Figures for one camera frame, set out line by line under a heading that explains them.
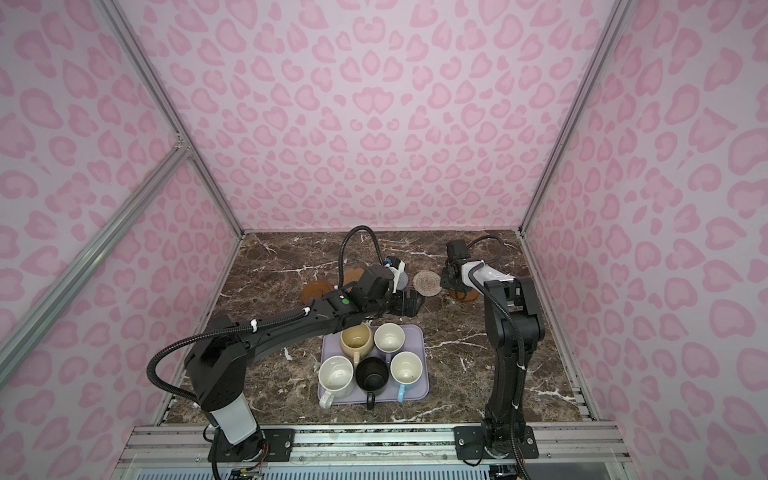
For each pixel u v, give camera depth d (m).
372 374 0.83
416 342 0.91
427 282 1.04
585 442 0.75
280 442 0.74
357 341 0.90
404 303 0.72
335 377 0.83
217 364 0.45
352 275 1.08
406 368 0.83
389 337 0.87
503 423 0.63
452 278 0.77
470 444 0.73
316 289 1.02
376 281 0.62
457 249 0.85
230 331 0.48
